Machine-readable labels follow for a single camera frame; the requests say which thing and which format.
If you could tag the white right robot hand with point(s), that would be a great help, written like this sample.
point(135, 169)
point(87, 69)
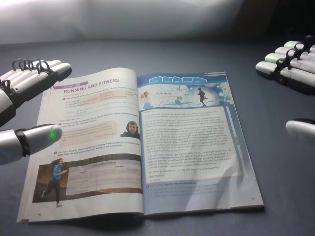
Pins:
point(290, 64)

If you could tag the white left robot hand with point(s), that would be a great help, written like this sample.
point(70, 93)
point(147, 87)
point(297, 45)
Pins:
point(37, 138)

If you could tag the grey table cloth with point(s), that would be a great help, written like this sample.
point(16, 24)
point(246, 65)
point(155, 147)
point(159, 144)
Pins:
point(283, 172)

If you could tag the textbook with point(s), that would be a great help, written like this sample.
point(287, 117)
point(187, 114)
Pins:
point(172, 135)

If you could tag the white backdrop board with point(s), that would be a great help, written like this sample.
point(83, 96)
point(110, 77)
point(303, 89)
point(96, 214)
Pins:
point(123, 14)

